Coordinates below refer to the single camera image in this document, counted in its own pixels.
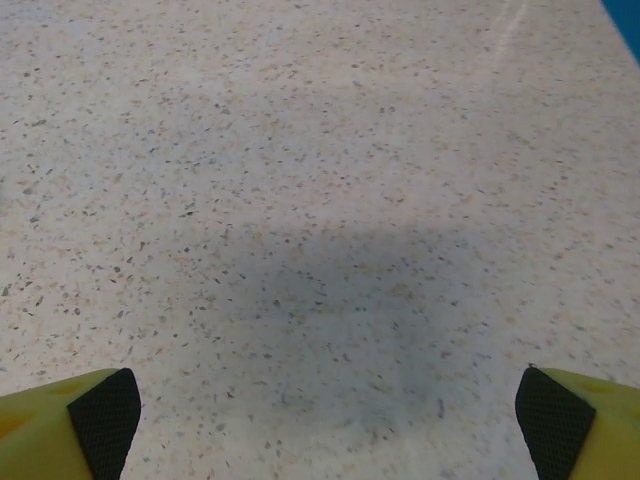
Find blue table edge strip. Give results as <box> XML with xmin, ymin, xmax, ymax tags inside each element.
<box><xmin>599</xmin><ymin>0</ymin><xmax>640</xmax><ymax>67</ymax></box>

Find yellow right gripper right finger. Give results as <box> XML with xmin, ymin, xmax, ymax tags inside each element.
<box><xmin>513</xmin><ymin>366</ymin><xmax>640</xmax><ymax>480</ymax></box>

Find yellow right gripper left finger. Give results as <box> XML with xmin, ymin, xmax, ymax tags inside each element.
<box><xmin>0</xmin><ymin>366</ymin><xmax>143</xmax><ymax>480</ymax></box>

